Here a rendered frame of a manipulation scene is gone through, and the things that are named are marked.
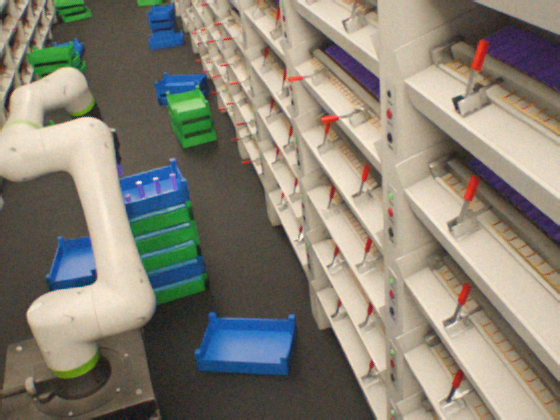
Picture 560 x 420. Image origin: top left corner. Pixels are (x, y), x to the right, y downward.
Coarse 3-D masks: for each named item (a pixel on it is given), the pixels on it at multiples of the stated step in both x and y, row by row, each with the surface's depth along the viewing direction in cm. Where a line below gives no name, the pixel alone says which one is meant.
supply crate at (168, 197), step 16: (128, 176) 224; (144, 176) 226; (160, 176) 228; (176, 176) 229; (128, 192) 224; (144, 192) 223; (176, 192) 212; (128, 208) 208; (144, 208) 210; (160, 208) 212
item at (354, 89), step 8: (320, 56) 153; (312, 64) 155; (328, 64) 147; (336, 72) 142; (328, 80) 144; (344, 80) 137; (352, 80) 135; (336, 88) 139; (352, 88) 132; (360, 88) 131; (344, 96) 134; (352, 96) 132; (360, 96) 128; (368, 96) 127; (368, 104) 124; (376, 104) 123; (376, 112) 120
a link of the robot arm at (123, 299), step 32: (64, 128) 145; (96, 128) 146; (64, 160) 145; (96, 160) 145; (96, 192) 144; (96, 224) 144; (128, 224) 148; (96, 256) 145; (128, 256) 144; (96, 288) 143; (128, 288) 142; (128, 320) 142
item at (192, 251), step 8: (184, 248) 223; (192, 248) 225; (200, 248) 226; (160, 256) 222; (168, 256) 223; (176, 256) 224; (184, 256) 225; (192, 256) 226; (144, 264) 221; (152, 264) 222; (160, 264) 223; (168, 264) 224
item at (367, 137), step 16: (304, 48) 159; (320, 48) 158; (304, 64) 159; (304, 80) 154; (320, 96) 142; (336, 96) 138; (336, 112) 132; (352, 128) 124; (368, 128) 122; (368, 144) 117
